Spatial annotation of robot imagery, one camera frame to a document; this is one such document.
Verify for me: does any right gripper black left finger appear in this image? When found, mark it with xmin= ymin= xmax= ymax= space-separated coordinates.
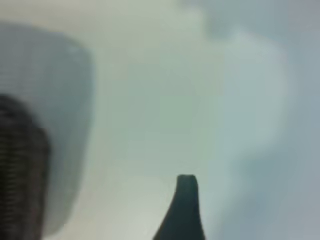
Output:
xmin=151 ymin=174 xmax=189 ymax=240

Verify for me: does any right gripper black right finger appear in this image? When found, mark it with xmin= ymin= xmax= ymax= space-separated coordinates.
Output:
xmin=187 ymin=174 xmax=206 ymax=240

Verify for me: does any dark brown wicker basket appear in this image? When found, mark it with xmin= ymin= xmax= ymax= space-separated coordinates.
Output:
xmin=0 ymin=94 xmax=53 ymax=240

